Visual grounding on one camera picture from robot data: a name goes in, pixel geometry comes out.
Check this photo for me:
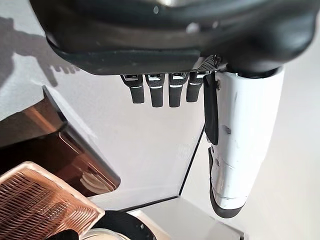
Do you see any black white robot left hand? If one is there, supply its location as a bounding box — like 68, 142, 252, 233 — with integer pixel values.
29, 0, 320, 220

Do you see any long black garment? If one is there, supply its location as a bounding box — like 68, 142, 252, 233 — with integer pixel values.
53, 228, 81, 240

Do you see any brown acrylic stand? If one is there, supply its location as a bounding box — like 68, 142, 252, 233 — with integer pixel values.
0, 84, 122, 198

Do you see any white counter cabinet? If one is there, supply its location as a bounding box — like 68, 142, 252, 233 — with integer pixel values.
127, 196, 246, 240

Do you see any round glass washer door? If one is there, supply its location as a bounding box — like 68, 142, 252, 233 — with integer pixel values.
84, 209, 166, 240

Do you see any rectangular wicker laundry basket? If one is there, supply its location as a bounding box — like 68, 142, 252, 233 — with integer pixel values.
0, 161, 106, 240

